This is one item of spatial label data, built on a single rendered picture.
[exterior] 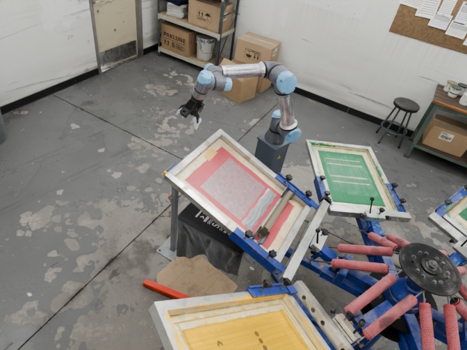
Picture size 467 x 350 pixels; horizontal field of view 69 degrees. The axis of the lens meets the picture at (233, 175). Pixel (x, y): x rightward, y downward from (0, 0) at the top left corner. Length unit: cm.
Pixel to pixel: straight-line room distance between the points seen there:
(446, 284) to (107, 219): 274
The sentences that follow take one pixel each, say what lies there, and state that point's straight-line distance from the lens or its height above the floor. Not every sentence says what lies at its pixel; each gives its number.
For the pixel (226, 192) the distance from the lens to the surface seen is 201.
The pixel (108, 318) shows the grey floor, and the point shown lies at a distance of 293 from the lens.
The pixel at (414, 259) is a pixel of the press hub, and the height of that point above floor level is 131.
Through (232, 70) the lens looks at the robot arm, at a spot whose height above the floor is 178.
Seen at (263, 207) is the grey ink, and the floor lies 114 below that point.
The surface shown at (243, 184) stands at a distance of 210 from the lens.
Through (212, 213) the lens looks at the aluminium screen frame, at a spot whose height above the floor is 123.
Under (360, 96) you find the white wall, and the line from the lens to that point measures 568.
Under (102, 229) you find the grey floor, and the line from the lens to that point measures 340.
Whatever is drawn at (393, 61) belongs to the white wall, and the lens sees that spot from 545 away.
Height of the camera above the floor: 261
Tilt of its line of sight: 41 degrees down
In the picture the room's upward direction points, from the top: 11 degrees clockwise
